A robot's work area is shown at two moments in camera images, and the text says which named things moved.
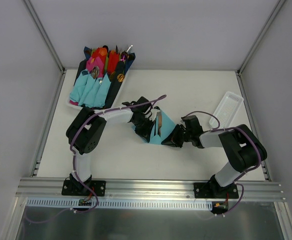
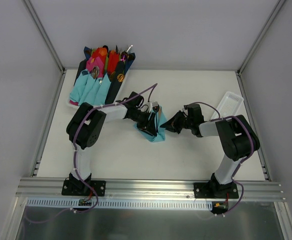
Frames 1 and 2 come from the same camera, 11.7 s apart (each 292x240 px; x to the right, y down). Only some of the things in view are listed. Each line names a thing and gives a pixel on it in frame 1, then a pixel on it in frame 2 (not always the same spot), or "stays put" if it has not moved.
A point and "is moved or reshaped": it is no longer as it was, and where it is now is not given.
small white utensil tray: (224, 114) stays put
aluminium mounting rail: (247, 191) stays put
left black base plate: (97, 188) stays put
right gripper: (181, 135) → (181, 122)
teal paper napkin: (167, 124) is moved or reshaped
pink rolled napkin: (93, 62) stays put
